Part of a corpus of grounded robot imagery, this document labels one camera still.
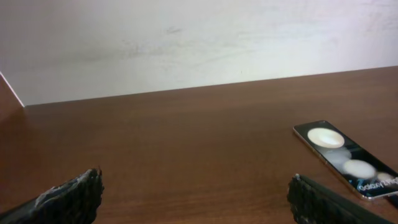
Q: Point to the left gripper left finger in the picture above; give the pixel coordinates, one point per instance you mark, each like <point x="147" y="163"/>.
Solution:
<point x="75" y="201"/>

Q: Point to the black smartphone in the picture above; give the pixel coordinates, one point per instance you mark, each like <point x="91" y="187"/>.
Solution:
<point x="361" y="171"/>

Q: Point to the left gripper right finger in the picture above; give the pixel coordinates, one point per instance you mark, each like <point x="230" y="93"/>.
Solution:
<point x="311" y="202"/>

